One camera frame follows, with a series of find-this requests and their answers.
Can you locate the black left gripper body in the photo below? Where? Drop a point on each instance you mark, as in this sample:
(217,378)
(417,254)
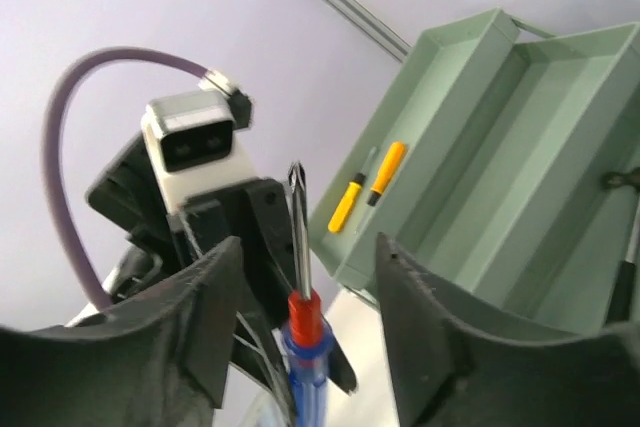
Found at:
(231,249)

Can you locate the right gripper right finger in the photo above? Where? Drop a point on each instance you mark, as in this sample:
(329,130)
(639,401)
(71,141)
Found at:
(456,360)

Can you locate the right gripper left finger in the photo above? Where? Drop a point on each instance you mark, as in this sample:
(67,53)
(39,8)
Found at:
(157,359)

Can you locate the yellow handled screwdriver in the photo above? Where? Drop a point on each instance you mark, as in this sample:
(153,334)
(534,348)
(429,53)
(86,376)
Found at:
(385,173)
(347,202)

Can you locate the blue handled screwdriver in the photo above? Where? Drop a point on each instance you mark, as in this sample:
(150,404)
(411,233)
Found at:
(307,337)

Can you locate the green translucent tool box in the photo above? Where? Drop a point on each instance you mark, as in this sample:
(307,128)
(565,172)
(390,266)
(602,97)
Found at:
(499,190)

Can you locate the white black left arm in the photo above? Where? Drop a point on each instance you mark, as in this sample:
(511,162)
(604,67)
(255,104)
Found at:
(257,213)

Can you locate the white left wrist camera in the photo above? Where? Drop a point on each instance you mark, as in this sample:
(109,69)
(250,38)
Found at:
(192,145)

